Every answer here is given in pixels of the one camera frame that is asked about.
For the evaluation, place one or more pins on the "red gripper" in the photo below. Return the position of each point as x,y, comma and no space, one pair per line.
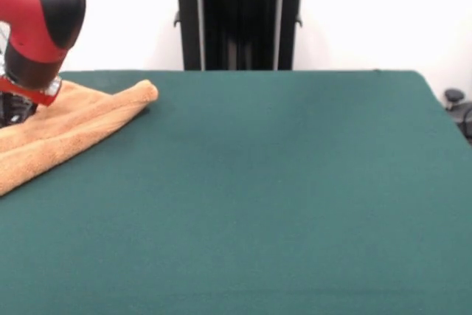
33,95

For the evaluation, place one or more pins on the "tan terry towel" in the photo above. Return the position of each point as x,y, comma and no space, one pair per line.
73,127

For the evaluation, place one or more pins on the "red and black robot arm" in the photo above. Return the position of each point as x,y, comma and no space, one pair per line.
40,16

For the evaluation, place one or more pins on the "black power strip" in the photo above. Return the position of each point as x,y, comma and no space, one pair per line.
18,110

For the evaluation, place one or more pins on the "black chair caster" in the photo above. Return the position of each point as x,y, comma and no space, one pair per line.
454,95

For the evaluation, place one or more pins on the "black chair base leg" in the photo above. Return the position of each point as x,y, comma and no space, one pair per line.
465,116

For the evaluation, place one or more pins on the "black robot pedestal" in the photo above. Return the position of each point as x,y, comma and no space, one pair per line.
239,16

